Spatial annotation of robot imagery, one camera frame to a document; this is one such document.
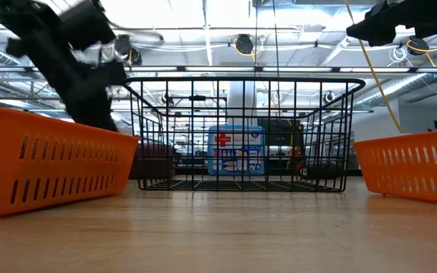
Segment blue first aid kit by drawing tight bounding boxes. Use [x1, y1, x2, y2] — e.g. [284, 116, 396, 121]
[206, 124, 267, 177]

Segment maroon cloth bag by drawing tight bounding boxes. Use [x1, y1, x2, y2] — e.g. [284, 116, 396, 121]
[129, 143, 176, 180]

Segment yellow hanging cable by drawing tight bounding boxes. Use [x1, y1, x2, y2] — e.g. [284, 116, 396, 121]
[344, 0, 404, 134]

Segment black bandage roll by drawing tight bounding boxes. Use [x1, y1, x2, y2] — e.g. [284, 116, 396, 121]
[300, 161, 347, 181]

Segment silver ventilation duct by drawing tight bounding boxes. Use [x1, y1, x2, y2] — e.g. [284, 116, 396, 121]
[354, 71, 437, 109]

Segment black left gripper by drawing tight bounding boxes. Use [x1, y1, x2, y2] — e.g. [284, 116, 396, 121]
[0, 0, 128, 132]

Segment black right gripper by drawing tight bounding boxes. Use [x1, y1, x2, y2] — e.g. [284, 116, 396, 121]
[346, 0, 437, 47]

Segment black wire basket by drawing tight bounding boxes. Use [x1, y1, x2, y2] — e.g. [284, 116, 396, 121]
[122, 77, 366, 193]

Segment orange plastic slotted basket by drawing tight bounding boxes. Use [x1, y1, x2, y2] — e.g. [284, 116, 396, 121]
[0, 106, 140, 218]
[351, 127, 437, 208]

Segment white building column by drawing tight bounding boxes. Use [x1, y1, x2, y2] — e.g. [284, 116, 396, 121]
[228, 81, 257, 126]

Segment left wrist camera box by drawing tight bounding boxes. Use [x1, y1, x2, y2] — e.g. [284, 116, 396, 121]
[58, 0, 118, 52]

